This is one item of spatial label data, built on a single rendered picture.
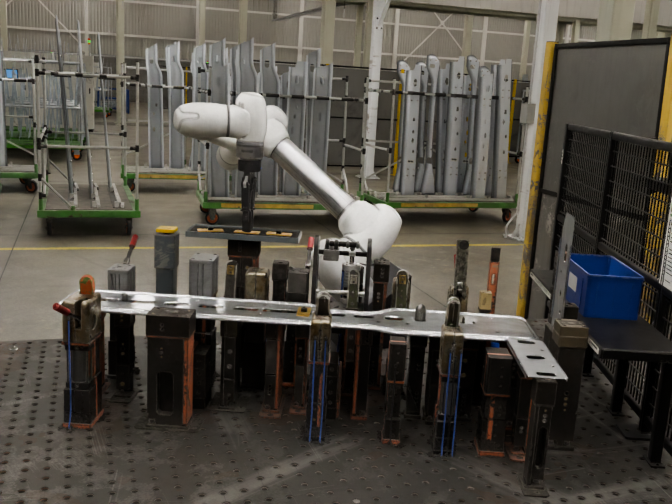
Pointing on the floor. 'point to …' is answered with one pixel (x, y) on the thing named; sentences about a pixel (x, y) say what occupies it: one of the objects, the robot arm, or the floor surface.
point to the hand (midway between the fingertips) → (247, 220)
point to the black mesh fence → (618, 241)
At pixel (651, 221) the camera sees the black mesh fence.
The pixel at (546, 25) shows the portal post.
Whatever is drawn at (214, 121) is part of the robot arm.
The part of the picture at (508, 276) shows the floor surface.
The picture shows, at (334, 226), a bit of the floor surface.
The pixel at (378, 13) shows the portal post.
